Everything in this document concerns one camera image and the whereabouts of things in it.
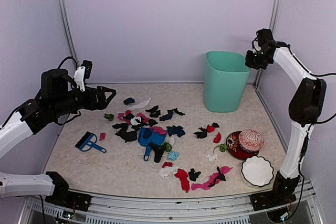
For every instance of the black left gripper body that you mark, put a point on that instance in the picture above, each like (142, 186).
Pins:
(91, 104)

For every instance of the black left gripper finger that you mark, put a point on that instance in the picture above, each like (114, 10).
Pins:
(104, 90)
(106, 101)

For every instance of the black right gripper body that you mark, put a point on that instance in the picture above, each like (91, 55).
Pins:
(258, 60)

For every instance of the teal plastic waste bin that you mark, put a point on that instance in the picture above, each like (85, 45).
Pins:
(225, 79)

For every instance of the blue hand brush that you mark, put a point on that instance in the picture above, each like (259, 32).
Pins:
(88, 142)

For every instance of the blue dustpan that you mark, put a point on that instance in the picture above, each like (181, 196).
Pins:
(149, 136)

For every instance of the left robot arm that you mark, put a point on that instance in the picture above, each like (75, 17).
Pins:
(60, 94)

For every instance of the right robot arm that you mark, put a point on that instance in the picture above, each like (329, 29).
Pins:
(304, 108)

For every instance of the green paper scrap left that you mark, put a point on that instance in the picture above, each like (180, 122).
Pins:
(109, 117)

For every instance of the green paper scrap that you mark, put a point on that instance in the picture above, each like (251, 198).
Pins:
(109, 117)
(221, 147)

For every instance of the navy paper scrap far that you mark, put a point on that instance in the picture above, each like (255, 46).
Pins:
(129, 101)

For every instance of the navy paper scrap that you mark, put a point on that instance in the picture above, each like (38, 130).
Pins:
(175, 130)
(129, 101)

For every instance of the white paper scrap far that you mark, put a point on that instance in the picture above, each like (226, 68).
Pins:
(140, 105)

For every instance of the white paper scrap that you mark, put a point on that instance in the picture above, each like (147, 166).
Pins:
(140, 105)
(211, 157)
(168, 171)

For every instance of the small pink paper scrap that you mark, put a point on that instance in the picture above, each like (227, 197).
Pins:
(102, 136)

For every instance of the navy paper scrap centre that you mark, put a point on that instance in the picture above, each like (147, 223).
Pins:
(175, 130)

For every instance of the pink patterned bowl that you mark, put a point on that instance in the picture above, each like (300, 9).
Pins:
(250, 140)

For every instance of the red floral bowl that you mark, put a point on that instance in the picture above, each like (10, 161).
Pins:
(235, 149)

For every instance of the light blue paper scrap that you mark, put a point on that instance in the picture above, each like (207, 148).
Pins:
(172, 155)

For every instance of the small red scrap right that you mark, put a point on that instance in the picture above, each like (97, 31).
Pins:
(218, 138)

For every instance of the white paper scrap front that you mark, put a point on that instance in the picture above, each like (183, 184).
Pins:
(168, 171)

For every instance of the black red paper scrap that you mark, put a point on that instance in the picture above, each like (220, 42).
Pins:
(203, 132)

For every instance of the green paper scrap right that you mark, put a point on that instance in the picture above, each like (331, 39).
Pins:
(221, 147)

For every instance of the red paper scrap front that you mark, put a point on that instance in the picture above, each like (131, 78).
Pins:
(182, 175)

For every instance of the white paper scrap right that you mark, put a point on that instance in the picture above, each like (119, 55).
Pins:
(211, 157)

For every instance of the white scalloped bowl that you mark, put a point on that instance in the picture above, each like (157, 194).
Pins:
(257, 172)

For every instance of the small black scrap front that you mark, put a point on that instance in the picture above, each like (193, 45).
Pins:
(193, 174)

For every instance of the long pink paper scrap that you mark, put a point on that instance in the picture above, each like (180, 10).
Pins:
(214, 179)

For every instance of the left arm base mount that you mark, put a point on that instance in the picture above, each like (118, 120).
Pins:
(64, 197)

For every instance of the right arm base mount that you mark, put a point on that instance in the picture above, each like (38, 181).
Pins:
(283, 191)

